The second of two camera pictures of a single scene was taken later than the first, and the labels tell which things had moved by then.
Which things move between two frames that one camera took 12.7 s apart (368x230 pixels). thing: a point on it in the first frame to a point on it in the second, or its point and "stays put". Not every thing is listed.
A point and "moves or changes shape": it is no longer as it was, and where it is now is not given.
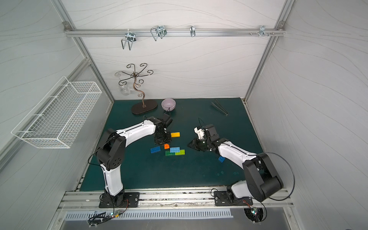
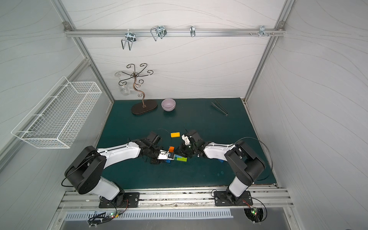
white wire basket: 55,119 stays put
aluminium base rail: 263,199 stays put
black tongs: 219,107 stays put
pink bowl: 168,104 stays put
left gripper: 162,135 to 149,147
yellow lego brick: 174,134 stays put
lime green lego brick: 182,152 moves or changes shape
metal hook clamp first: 131,37 stays put
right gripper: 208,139 to 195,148
